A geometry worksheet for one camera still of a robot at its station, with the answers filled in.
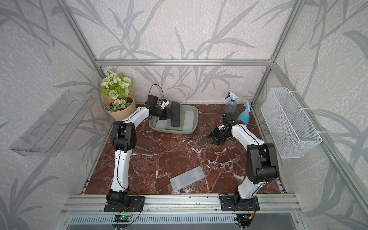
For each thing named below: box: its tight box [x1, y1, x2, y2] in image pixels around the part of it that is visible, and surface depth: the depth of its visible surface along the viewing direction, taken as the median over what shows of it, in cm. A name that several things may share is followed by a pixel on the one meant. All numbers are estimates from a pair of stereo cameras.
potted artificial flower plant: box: [100, 68, 137, 122], surface depth 93 cm
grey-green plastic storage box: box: [148, 104, 199, 135], surface depth 107 cm
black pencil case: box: [170, 101, 181, 128], surface depth 107 cm
